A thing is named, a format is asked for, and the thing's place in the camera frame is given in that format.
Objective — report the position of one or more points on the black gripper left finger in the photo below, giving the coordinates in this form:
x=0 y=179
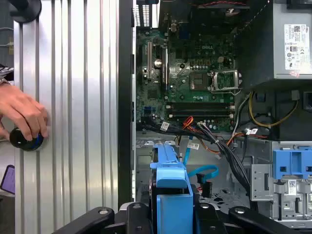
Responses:
x=136 y=219

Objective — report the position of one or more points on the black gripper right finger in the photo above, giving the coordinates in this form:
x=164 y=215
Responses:
x=207 y=219

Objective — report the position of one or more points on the hard disk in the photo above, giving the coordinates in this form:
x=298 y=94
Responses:
x=170 y=185

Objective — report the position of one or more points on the black RAM slot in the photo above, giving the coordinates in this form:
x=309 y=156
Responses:
x=200 y=105
x=200 y=113

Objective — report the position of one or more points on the white expansion slot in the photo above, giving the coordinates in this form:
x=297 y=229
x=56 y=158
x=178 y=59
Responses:
x=149 y=61

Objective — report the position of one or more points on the person's bare hand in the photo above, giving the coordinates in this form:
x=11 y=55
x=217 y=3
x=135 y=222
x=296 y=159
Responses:
x=22 y=109

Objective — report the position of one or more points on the grey metal drive cage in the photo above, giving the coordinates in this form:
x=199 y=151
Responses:
x=260 y=180

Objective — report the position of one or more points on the blue plastic drive latch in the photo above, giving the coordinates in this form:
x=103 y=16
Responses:
x=290 y=163

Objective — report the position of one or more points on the black open PC case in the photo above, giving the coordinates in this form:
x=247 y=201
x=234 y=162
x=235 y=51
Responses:
x=125 y=97

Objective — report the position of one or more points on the green motherboard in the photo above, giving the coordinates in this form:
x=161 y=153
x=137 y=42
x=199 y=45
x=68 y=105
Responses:
x=180 y=97

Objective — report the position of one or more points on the purple flat case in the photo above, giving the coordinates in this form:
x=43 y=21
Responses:
x=8 y=179

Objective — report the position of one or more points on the CPU socket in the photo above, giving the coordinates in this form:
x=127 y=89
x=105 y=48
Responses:
x=198 y=81

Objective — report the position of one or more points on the metal socket cover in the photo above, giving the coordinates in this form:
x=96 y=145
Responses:
x=225 y=80

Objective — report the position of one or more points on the silver coin battery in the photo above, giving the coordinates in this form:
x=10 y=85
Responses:
x=158 y=63

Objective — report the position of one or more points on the grey power supply unit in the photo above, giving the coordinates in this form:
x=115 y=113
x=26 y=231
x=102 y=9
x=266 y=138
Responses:
x=263 y=48

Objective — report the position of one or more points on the black round stand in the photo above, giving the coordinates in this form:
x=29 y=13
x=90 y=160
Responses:
x=26 y=9

